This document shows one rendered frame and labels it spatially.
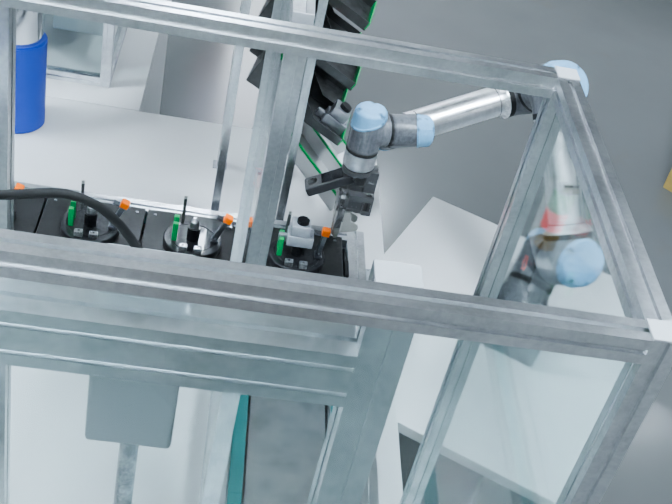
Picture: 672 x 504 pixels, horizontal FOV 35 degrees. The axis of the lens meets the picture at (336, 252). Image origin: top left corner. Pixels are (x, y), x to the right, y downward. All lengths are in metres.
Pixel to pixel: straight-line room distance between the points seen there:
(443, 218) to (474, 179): 1.87
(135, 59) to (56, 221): 1.05
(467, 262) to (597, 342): 1.97
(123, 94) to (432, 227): 1.04
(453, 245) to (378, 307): 2.07
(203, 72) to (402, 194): 1.23
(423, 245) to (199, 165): 0.68
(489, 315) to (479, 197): 3.89
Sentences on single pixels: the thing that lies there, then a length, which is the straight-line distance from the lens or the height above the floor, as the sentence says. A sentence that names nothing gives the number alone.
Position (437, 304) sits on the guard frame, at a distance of 0.99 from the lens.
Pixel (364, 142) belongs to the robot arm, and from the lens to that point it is 2.42.
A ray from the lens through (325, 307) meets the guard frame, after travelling 0.98.
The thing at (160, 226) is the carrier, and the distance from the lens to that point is 2.69.
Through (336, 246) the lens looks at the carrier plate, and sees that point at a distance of 2.73.
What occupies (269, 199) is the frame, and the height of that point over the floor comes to 1.68.
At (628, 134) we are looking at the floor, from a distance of 5.81.
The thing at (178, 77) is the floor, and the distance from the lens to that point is 5.27.
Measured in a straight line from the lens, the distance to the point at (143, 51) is 3.65.
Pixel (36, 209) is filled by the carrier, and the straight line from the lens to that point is 2.71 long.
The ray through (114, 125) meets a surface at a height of 0.86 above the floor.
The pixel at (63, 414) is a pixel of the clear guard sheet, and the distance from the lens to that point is 1.12.
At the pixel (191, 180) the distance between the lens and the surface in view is 3.06.
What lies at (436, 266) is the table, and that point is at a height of 0.86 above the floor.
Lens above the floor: 2.60
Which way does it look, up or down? 37 degrees down
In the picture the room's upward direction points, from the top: 14 degrees clockwise
